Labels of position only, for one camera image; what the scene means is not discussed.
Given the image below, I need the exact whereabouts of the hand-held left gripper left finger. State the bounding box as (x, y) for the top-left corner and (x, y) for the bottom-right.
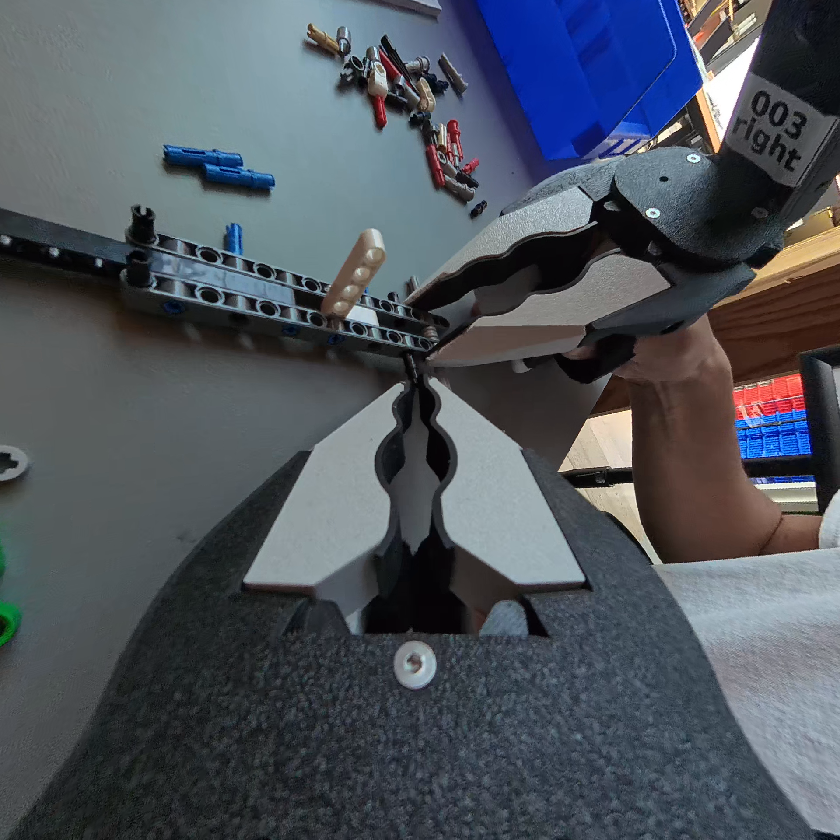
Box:
(241, 381), (421, 636)

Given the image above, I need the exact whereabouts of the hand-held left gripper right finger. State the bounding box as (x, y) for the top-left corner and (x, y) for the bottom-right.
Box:
(415, 375), (588, 636)

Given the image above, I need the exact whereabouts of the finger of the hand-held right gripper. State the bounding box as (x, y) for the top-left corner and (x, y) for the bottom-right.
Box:
(423, 252), (676, 375)
(403, 163), (624, 312)

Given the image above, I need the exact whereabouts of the grey black lego beam assembly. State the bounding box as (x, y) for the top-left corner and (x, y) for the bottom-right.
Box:
(0, 205), (454, 358)

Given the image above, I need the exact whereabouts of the person's right forearm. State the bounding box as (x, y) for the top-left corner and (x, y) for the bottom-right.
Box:
(623, 364), (824, 565)

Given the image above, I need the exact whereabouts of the pale short lego beam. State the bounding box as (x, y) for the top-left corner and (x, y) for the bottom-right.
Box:
(325, 230), (387, 320)

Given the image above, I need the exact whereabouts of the pile of lego pins axles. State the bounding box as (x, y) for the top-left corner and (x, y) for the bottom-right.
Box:
(305, 23), (490, 221)

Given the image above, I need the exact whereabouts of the person's right hand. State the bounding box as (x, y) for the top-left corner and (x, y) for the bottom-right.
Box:
(564, 315), (731, 388)

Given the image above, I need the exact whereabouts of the blue plastic bin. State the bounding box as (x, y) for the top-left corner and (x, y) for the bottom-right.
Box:
(472, 0), (704, 161)

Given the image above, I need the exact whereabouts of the rack of red blue bins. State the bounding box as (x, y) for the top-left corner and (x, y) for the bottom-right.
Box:
(734, 374), (815, 483)

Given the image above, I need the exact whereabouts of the person's white shirt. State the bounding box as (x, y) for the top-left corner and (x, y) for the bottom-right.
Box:
(656, 489), (840, 837)

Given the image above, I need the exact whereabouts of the black metal frame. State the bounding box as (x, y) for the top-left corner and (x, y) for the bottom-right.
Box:
(799, 346), (840, 513)

